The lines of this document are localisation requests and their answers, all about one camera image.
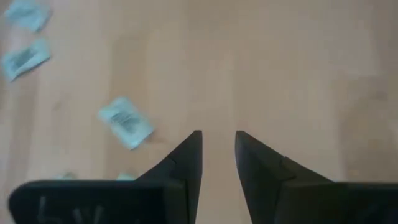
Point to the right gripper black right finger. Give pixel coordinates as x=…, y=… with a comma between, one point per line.
x=295, y=199

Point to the green stevia packet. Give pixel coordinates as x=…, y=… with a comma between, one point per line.
x=65, y=177
x=28, y=14
x=125, y=177
x=25, y=59
x=126, y=123

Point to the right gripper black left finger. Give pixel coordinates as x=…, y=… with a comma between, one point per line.
x=130, y=202

